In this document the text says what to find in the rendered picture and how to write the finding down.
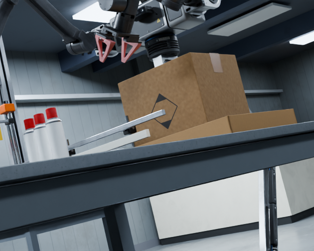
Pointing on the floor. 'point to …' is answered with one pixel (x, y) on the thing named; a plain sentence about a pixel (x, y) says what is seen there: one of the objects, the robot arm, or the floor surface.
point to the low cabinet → (238, 203)
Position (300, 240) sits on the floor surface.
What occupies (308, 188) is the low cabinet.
